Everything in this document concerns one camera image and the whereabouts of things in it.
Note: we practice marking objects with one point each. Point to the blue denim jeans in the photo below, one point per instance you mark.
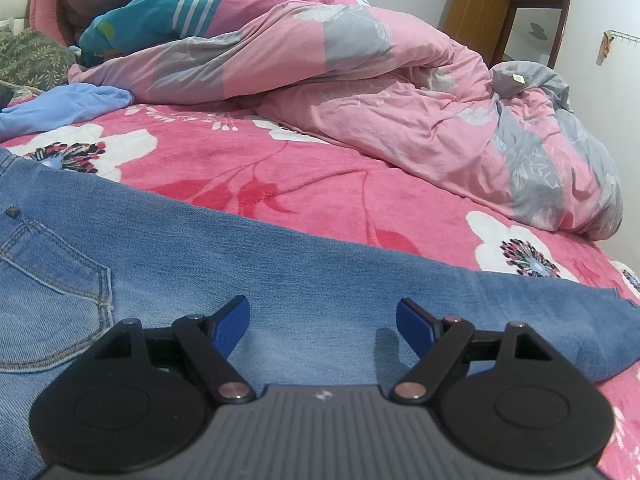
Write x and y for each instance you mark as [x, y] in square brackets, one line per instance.
[300, 270]

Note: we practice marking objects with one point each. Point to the wall hook rack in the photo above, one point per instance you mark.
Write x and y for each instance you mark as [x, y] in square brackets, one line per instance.
[627, 36]

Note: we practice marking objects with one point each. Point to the dark grey garment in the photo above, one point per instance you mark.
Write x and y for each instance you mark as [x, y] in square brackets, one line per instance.
[5, 97]

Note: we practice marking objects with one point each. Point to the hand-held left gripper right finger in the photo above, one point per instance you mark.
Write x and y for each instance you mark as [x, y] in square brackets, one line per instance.
[415, 325]

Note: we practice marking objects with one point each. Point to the hanging pink cloth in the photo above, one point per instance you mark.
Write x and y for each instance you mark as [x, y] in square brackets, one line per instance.
[607, 47]

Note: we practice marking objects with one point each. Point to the green patterned pillow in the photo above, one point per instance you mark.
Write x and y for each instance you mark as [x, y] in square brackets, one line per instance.
[30, 60]

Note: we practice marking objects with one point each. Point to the brown wooden door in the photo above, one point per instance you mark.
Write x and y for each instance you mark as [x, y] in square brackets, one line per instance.
[470, 10]

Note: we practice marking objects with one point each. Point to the light blue garment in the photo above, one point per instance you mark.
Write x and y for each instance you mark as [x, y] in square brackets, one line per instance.
[55, 107]

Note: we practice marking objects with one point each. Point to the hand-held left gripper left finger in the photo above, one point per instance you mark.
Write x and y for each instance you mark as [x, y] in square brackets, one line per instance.
[230, 325]

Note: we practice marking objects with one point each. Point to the teal pink striped quilt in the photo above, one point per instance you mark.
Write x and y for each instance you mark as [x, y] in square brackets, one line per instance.
[150, 15]

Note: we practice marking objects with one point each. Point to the pink floral bed sheet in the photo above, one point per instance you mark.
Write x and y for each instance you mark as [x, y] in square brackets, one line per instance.
[325, 185]

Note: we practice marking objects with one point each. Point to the red pillow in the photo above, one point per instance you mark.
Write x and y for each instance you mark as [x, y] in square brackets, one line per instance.
[45, 10]

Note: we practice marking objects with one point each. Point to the pink grey floral quilt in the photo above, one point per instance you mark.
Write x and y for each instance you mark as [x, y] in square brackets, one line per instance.
[400, 110]

